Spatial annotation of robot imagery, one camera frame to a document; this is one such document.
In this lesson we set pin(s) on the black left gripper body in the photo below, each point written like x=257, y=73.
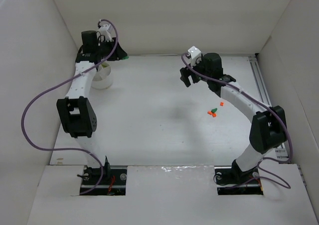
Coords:
x=115, y=52

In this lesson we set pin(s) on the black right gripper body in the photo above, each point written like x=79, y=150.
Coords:
x=190, y=73

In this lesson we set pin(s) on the lime green lego brick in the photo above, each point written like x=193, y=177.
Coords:
x=105, y=65

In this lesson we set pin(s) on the white divided round container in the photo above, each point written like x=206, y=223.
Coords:
x=103, y=78

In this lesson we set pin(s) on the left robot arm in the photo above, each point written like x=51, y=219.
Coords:
x=77, y=116

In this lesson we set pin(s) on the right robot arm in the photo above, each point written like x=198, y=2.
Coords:
x=268, y=124

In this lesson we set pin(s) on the small orange lego pieces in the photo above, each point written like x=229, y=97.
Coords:
x=212, y=114

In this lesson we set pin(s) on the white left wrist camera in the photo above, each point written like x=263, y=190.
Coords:
x=106, y=30

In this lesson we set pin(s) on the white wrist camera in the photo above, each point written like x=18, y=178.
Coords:
x=106, y=30
x=193, y=53

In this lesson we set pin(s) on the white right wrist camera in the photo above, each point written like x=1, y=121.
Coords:
x=193, y=53

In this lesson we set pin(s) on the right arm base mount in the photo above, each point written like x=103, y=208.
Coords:
x=230, y=184

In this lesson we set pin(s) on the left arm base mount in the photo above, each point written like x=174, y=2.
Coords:
x=112, y=184

